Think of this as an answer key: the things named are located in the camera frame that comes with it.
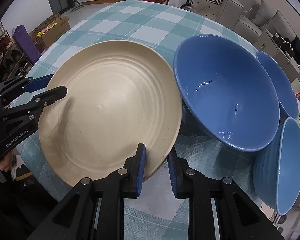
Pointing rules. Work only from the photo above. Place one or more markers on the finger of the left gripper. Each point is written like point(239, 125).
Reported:
point(33, 85)
point(48, 97)

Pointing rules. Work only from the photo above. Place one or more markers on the grey sofa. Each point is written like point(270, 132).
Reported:
point(249, 18)

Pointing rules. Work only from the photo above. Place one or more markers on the purple yoga mat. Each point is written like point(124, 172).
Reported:
point(25, 43)

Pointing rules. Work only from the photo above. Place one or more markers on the large dark blue bowl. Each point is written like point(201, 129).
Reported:
point(227, 91)

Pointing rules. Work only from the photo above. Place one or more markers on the light blue ribbed bowl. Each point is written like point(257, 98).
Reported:
point(276, 171)

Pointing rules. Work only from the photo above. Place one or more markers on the person left hand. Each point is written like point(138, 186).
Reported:
point(7, 162)

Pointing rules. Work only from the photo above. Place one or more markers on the teal checked tablecloth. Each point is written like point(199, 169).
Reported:
point(157, 214)

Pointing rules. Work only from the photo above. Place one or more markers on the beige plate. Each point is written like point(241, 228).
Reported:
point(120, 94)

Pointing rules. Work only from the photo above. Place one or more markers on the cardboard box with cat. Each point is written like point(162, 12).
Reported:
point(49, 31)

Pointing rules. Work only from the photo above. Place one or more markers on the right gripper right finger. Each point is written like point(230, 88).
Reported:
point(217, 208)

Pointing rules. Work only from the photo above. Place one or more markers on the grey drawer cabinet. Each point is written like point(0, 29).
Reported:
point(289, 65)

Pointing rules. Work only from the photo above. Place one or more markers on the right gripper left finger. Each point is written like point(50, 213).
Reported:
point(93, 209)

